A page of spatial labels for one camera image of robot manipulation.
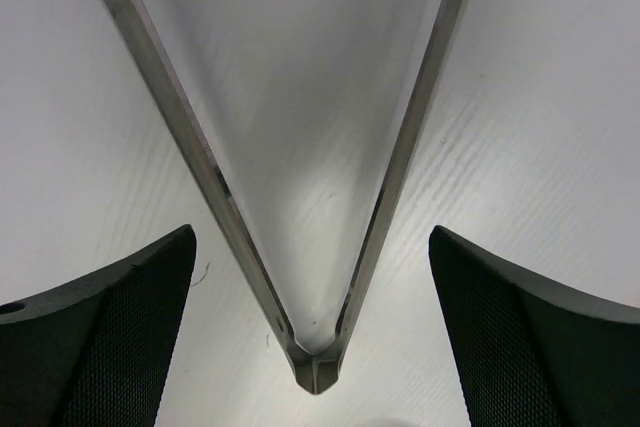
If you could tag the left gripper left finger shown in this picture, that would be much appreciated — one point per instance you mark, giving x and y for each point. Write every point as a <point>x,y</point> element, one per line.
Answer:
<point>96,351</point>

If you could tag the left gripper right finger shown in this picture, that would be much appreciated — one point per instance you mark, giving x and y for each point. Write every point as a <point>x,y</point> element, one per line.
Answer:
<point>530,351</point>

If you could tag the metal tweezers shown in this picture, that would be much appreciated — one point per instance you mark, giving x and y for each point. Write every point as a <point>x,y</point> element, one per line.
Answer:
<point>314,372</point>

